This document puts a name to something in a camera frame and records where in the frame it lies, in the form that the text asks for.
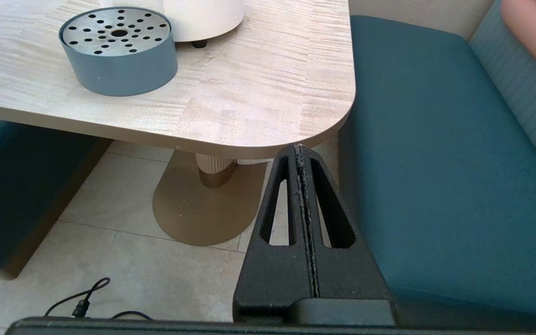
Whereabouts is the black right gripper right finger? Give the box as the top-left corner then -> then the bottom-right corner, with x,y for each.
301,146 -> 395,326

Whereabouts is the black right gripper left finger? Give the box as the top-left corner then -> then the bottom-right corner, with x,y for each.
233,144 -> 319,324

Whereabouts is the dark blue bench seat cushion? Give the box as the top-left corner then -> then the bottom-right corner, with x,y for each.
0,115 -> 113,280
338,15 -> 536,326

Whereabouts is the large round perforated drip tray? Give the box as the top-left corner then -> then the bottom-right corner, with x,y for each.
59,7 -> 179,97

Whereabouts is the large dark tea dispenser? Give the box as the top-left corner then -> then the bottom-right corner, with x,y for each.
98,0 -> 245,49

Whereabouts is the thin black floor cable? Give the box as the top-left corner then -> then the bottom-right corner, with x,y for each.
45,278 -> 153,322

